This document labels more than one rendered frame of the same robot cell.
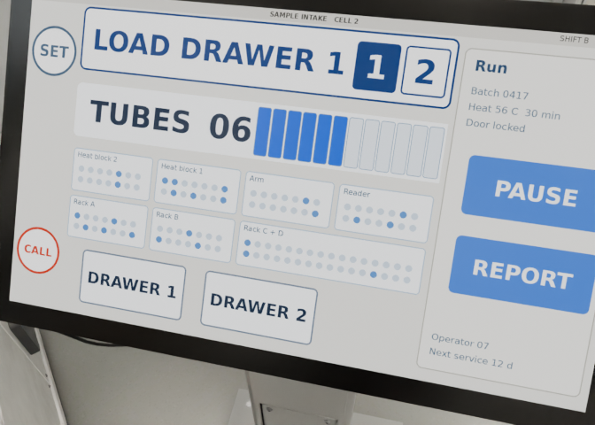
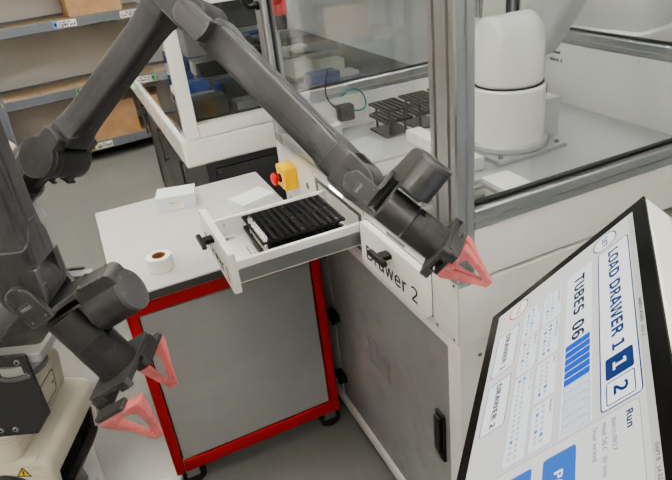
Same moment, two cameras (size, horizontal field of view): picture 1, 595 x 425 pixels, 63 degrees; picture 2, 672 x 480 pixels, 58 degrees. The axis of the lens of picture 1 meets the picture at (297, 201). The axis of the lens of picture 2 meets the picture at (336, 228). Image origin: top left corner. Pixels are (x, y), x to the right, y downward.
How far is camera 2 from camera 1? 64 cm
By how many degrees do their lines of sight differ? 78
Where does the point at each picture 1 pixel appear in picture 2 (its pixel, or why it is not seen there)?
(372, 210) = (542, 418)
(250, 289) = (503, 395)
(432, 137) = (583, 417)
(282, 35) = (628, 310)
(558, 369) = not seen: outside the picture
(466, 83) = (617, 411)
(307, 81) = (606, 339)
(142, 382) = not seen: outside the picture
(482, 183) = (560, 461)
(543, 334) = not seen: outside the picture
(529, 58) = (639, 434)
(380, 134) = (582, 392)
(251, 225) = (532, 373)
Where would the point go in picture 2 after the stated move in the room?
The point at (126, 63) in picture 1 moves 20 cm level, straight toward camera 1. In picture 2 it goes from (603, 268) to (458, 301)
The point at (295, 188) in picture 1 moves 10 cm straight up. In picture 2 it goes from (551, 377) to (556, 307)
